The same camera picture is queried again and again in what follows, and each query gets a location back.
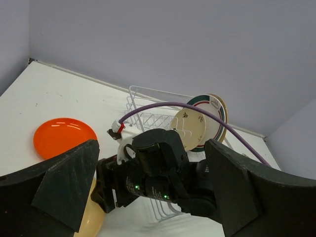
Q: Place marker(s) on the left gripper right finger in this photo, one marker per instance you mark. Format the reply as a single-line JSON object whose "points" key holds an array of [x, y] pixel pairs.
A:
{"points": [[255, 200]]}

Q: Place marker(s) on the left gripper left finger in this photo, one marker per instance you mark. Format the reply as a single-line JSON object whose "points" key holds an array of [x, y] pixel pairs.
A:
{"points": [[48, 199]]}

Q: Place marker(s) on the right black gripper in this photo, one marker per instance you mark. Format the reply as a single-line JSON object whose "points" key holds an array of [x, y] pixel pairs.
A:
{"points": [[157, 171]]}

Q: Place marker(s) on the small cream plate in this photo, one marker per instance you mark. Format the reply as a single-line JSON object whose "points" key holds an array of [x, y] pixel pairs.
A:
{"points": [[191, 127]]}

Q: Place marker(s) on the tan round plate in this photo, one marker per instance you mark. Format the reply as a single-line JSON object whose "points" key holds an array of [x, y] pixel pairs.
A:
{"points": [[93, 217]]}

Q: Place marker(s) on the beige plate with leaf design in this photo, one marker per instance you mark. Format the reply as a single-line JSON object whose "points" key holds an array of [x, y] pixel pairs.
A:
{"points": [[223, 109]]}

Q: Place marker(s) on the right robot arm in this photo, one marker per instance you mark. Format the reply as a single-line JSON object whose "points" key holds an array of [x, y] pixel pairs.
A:
{"points": [[201, 201]]}

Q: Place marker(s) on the orange translucent plate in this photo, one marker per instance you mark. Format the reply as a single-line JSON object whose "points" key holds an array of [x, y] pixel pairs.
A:
{"points": [[59, 135]]}

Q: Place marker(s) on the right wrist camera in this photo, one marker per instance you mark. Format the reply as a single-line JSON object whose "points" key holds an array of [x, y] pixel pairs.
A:
{"points": [[124, 134]]}

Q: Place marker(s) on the white wire dish rack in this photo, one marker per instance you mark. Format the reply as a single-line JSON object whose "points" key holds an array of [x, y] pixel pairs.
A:
{"points": [[161, 117]]}

